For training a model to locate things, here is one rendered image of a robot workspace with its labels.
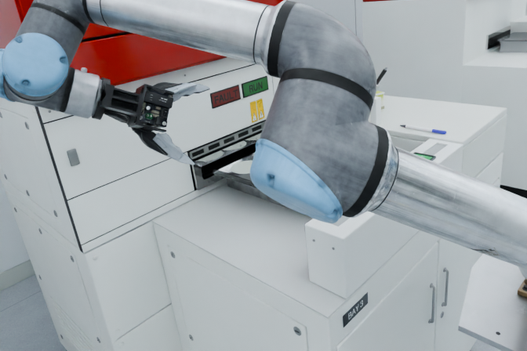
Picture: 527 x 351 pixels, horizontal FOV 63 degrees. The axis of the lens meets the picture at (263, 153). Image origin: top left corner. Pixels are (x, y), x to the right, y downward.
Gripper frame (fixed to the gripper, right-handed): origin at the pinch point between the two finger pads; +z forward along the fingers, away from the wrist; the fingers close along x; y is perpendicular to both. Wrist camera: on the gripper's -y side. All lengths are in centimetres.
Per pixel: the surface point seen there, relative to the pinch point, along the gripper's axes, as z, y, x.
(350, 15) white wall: 216, -245, 180
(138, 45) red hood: -10.1, -27.5, 19.9
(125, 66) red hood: -12.0, -27.7, 13.9
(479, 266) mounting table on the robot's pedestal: 57, 23, -18
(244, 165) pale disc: 30.3, -39.7, -2.5
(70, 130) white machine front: -20.1, -32.7, -3.7
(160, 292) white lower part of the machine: 16, -51, -45
